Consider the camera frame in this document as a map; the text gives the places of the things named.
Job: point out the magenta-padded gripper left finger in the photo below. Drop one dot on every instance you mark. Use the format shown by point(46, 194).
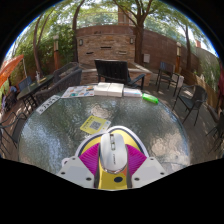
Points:
point(75, 171)

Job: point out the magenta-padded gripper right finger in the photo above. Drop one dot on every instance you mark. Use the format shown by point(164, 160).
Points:
point(148, 170)

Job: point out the white computer mouse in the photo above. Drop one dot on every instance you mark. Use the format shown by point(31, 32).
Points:
point(113, 153)

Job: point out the yellow duck-shaped mouse pad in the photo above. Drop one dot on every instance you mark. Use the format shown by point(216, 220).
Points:
point(111, 181)

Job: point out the yellow code card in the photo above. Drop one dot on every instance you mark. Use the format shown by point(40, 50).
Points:
point(94, 124)

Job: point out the green marker pen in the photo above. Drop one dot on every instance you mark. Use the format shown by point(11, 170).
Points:
point(150, 98)

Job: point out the black metal mesh chair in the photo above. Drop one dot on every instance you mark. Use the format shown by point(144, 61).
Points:
point(16, 128)

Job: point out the small white pack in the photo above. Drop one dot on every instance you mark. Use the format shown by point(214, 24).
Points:
point(132, 92)

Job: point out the colourful printed leaflet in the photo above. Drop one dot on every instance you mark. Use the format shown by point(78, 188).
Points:
point(78, 91)

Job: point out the black metal patio chair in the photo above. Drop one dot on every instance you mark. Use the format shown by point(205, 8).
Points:
point(166, 68)
point(219, 128)
point(196, 96)

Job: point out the white flat box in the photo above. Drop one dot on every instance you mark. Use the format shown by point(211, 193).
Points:
point(101, 89)
point(116, 89)

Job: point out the grey wicker chair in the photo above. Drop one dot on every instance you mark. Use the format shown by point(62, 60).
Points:
point(65, 68)
point(65, 81)

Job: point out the dark glass patio table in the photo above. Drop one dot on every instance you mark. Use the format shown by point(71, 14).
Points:
point(35, 86)

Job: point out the clear cup with straw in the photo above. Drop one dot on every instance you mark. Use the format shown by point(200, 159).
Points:
point(37, 77)

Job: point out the blue metal chair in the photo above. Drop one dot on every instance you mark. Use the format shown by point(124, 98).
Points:
point(25, 82)

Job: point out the black slatted bench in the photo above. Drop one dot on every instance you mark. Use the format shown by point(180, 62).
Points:
point(111, 70)

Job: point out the orange patio umbrella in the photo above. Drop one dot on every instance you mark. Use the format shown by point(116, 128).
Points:
point(8, 66)

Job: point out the large branching tree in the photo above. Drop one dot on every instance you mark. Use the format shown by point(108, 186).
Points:
point(139, 40)

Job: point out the forked-trunk tree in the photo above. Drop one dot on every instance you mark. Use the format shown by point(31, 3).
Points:
point(36, 46)

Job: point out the slim-trunk tree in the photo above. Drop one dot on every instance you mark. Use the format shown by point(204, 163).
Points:
point(75, 30)

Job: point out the white wall box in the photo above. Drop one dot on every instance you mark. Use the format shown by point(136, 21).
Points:
point(146, 58)

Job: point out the brick lamp post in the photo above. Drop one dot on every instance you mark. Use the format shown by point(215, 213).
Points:
point(178, 56)
point(56, 51)

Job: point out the black wall lantern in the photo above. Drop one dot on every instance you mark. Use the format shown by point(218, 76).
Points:
point(81, 42)
point(132, 40)

